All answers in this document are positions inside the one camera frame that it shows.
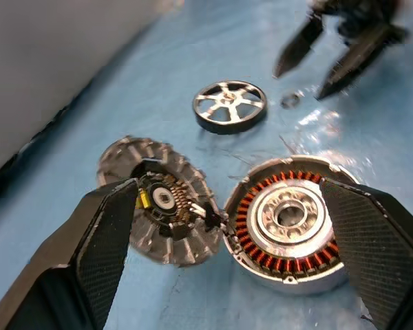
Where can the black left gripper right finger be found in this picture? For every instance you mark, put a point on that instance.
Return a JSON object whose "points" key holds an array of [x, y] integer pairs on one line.
{"points": [[375, 247]]}

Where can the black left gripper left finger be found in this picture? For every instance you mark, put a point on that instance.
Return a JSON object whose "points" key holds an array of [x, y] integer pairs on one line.
{"points": [[89, 254]]}

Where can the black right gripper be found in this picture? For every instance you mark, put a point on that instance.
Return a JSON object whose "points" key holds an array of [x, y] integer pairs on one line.
{"points": [[361, 17]]}

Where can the silver motor housing copper windings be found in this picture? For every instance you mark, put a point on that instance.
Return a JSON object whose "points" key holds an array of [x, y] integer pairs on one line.
{"points": [[296, 282]]}

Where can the silver motor lid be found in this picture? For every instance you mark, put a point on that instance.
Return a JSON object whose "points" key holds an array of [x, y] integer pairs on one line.
{"points": [[186, 247]]}

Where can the silver spoked rotor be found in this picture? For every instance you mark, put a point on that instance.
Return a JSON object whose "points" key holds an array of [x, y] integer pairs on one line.
{"points": [[227, 128]]}

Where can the large white panel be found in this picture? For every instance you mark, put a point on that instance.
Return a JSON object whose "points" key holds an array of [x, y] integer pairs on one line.
{"points": [[38, 68]]}

